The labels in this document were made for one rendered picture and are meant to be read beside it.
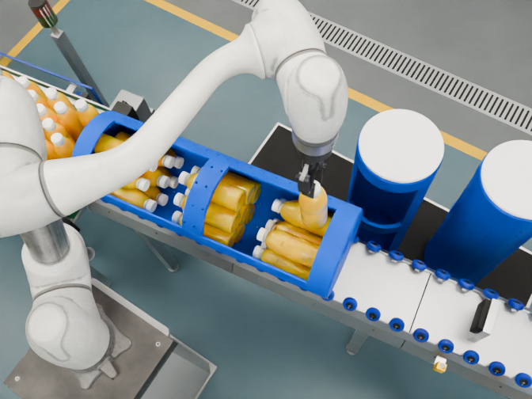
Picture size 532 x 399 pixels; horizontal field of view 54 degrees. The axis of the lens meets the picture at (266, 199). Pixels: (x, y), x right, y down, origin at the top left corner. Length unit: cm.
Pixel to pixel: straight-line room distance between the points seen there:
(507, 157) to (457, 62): 159
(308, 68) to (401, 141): 98
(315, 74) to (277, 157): 192
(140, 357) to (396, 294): 80
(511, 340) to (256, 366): 125
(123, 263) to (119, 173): 196
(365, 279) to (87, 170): 106
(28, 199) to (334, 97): 52
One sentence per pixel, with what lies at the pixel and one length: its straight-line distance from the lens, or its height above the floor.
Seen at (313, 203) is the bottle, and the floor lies 141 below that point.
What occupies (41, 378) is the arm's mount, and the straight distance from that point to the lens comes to 172.
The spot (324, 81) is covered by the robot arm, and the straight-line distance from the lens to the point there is 85.
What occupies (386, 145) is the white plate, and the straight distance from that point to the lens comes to 179.
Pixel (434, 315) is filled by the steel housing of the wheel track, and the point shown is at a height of 93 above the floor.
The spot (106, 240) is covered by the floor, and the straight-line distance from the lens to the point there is 292.
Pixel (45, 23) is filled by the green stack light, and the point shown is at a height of 118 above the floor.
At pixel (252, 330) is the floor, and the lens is 262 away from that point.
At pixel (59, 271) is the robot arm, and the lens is 147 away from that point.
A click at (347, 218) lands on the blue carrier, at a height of 122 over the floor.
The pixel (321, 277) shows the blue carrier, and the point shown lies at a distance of 145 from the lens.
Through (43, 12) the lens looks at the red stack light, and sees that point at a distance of 207.
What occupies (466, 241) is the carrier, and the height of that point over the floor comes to 70.
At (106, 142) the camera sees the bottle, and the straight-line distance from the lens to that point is 171.
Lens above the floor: 258
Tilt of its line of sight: 66 degrees down
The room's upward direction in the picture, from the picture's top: 10 degrees counter-clockwise
